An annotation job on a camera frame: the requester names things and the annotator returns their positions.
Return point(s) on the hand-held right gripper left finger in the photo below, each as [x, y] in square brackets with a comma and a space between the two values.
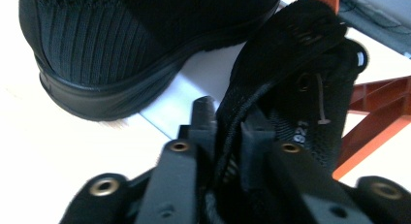
[181, 166]

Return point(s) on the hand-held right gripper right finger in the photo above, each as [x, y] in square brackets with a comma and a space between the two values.
[290, 172]

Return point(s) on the black knit shoe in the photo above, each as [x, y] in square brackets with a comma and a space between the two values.
[106, 49]
[290, 65]

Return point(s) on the white shoe rack orange posts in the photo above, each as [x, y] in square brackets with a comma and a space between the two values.
[381, 101]

